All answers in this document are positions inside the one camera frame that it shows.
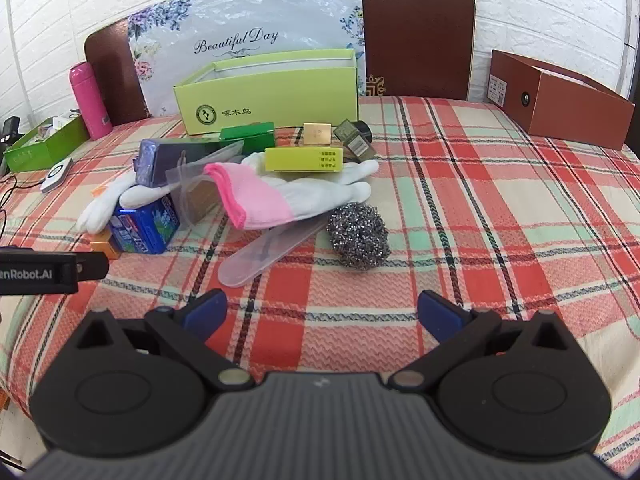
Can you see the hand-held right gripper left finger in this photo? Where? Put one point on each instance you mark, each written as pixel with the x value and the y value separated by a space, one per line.
pixel 207 310

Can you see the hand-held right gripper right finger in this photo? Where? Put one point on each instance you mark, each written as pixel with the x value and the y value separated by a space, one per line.
pixel 440 312

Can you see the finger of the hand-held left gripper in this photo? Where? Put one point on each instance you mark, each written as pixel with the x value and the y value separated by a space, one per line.
pixel 92 266

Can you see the blue gum pack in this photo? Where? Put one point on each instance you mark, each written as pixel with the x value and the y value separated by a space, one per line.
pixel 145 227

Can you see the yellow-green medicine box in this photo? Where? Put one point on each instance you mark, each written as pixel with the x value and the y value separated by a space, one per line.
pixel 302 160

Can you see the small green box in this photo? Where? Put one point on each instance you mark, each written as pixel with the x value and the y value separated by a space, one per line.
pixel 250 135

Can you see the black tape roll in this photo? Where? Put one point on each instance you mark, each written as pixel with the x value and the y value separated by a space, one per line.
pixel 367 131

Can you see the tan gold box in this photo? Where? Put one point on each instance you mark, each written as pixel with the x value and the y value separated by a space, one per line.
pixel 318 134

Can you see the light green cardboard box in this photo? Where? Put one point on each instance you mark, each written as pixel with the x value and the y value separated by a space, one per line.
pixel 280 97

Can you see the translucent plastic case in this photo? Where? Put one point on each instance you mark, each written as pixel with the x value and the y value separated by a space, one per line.
pixel 250 265

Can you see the plaid bed sheet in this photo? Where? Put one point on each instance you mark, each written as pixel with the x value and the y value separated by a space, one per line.
pixel 475 220

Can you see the white round device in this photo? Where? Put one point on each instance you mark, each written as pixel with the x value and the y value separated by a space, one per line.
pixel 56 174

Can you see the steel wool scrubber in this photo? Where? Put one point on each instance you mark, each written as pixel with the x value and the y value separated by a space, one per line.
pixel 357 237

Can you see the dark green open box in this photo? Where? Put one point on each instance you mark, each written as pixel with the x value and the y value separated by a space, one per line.
pixel 55 150

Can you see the purple box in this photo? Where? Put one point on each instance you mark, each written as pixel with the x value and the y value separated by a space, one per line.
pixel 160 160

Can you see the black device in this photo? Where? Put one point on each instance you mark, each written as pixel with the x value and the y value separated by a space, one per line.
pixel 9 130

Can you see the white small packet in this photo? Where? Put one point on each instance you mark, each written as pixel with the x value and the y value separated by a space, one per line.
pixel 65 121

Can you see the pink thermos bottle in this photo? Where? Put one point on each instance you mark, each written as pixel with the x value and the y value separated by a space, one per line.
pixel 90 100

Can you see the olive small box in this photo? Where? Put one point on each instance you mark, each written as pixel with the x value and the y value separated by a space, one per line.
pixel 352 147

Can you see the brown cardboard box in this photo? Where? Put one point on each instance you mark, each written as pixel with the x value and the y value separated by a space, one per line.
pixel 575 115

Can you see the brown wooden headboard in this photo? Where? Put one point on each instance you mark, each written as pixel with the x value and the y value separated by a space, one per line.
pixel 415 35

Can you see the floral plastic-wrapped cushion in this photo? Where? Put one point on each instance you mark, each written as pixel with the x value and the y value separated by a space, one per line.
pixel 240 20

